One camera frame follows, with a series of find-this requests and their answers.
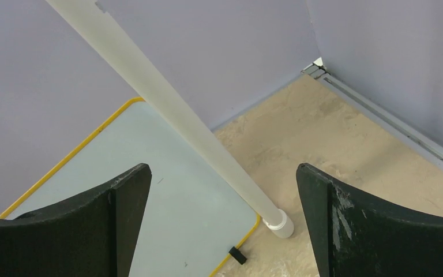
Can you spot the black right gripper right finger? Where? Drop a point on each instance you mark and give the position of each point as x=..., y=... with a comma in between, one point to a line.
x=355, y=233

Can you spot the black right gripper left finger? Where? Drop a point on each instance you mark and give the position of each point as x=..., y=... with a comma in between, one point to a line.
x=93, y=233

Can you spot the yellow framed whiteboard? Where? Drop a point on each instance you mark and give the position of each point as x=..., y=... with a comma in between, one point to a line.
x=192, y=218

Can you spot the black whiteboard stand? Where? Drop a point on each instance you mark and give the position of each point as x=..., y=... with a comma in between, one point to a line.
x=238, y=255

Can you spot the aluminium table edge rail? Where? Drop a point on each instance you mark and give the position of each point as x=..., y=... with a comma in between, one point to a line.
x=421, y=144

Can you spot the white PVC pipe frame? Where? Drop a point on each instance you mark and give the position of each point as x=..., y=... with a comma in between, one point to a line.
x=99, y=29

